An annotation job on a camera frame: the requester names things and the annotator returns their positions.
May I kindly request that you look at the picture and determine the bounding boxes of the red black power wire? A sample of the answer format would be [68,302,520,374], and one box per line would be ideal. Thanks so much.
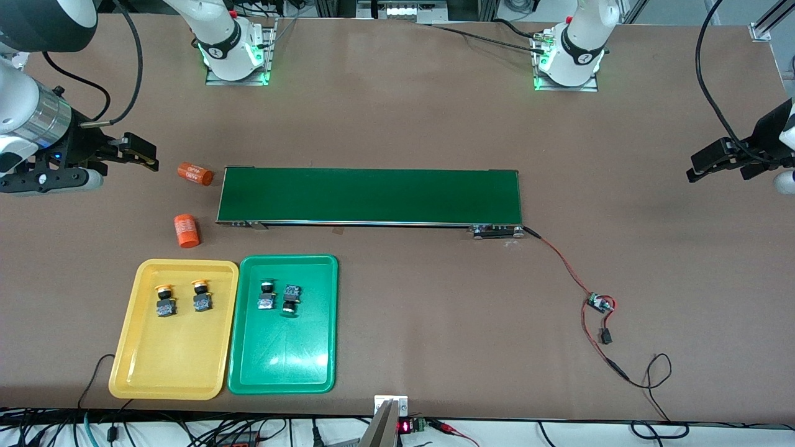
[581,305,650,391]

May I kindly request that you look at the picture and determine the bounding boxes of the green plastic tray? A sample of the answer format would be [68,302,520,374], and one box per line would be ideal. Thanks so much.
[227,254,339,395]

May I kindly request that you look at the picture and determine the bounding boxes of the red black conveyor wire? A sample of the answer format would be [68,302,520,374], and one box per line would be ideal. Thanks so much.
[520,227,597,299]

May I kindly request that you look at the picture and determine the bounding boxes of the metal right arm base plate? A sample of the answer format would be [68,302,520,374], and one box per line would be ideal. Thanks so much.
[205,25,277,86]

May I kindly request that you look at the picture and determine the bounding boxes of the black cable to arm base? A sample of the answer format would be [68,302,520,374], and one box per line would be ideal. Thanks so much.
[429,17,550,56]

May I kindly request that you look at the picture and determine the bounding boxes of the green conveyor belt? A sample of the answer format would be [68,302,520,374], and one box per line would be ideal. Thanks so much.
[216,166,525,240]

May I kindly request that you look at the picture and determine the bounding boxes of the grey metal camera mount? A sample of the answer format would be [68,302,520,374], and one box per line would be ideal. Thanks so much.
[360,395,409,447]

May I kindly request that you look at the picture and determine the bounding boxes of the yellow mushroom push button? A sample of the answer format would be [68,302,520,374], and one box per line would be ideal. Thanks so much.
[191,279,214,313]
[154,284,179,320]

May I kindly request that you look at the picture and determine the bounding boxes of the thin black table cable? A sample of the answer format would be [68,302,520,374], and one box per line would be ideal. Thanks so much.
[78,354,134,410]

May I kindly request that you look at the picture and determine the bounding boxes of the yellow plastic tray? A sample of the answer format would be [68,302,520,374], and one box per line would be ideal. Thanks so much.
[108,258,240,400]

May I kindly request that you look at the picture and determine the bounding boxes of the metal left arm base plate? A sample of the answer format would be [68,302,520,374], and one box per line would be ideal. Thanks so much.
[533,31,598,93]

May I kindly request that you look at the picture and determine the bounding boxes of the white power strip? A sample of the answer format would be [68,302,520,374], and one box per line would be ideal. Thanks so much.
[373,3,435,19]

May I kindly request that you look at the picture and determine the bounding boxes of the black equipment rack frame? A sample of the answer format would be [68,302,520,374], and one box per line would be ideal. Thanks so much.
[314,0,501,24]

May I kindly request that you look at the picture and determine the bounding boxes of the black looped power cable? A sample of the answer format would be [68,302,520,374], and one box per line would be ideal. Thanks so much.
[630,353,691,441]

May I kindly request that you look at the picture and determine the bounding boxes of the aluminium frame profile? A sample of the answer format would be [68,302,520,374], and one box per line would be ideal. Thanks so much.
[748,0,795,43]

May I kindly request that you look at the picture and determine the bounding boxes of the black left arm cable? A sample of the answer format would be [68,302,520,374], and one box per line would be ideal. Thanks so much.
[695,0,795,167]

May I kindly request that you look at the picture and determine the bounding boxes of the red clip lead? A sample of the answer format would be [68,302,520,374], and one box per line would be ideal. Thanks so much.
[429,419,482,447]

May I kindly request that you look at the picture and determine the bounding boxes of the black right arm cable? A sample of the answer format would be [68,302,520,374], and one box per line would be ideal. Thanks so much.
[42,0,145,126]

